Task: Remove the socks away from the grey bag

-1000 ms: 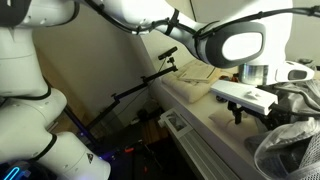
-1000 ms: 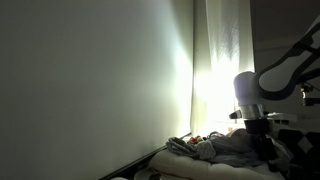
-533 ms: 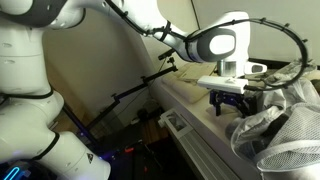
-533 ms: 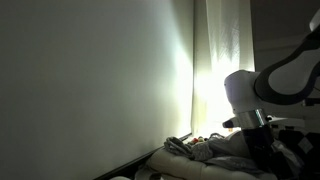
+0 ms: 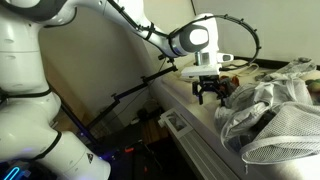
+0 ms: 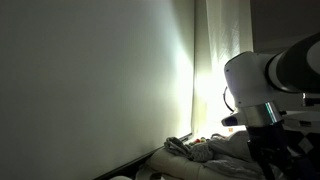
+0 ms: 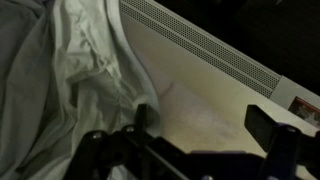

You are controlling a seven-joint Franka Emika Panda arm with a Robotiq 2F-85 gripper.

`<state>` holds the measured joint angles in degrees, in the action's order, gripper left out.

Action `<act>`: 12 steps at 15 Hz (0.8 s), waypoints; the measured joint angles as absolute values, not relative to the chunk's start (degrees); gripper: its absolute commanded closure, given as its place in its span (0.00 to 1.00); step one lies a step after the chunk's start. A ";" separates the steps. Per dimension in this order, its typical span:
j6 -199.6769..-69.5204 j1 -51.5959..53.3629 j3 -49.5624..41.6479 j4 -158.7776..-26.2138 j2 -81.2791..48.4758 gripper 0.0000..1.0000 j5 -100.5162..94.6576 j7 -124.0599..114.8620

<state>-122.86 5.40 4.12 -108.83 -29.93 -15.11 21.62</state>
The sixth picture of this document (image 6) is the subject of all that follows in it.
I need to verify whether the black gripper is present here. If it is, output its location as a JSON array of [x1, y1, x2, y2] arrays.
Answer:
[[246, 122, 290, 180]]

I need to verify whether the grey marled sock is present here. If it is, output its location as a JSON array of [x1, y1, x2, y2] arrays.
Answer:
[[163, 136, 214, 163]]

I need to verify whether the grey mesh laundry bag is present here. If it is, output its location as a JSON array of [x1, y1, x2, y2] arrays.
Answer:
[[201, 129, 268, 180]]

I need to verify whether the dark checked blanket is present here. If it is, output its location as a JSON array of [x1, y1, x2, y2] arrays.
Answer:
[[286, 131, 320, 180]]

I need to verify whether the colourful felt ball mat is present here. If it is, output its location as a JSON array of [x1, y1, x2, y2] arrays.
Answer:
[[189, 136, 208, 145]]

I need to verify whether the black board edge trim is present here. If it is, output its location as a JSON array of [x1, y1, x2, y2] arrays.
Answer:
[[93, 132, 194, 180]]

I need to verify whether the white curtain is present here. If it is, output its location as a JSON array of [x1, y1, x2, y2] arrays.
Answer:
[[193, 0, 254, 134]]

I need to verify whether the white wrist camera mount plate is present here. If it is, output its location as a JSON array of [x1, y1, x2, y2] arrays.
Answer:
[[281, 110, 320, 134]]

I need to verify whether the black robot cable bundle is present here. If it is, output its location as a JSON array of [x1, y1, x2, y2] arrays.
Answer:
[[222, 85, 236, 113]]

